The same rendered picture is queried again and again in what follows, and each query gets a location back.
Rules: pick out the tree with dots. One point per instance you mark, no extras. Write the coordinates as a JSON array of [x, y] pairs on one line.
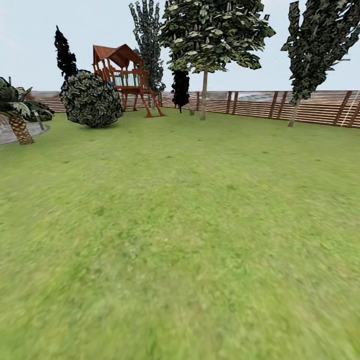
[[65, 58], [322, 40], [180, 92], [208, 34], [149, 50]]

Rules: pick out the bush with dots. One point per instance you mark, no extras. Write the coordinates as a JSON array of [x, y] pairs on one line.
[[90, 100], [44, 116], [14, 106]]

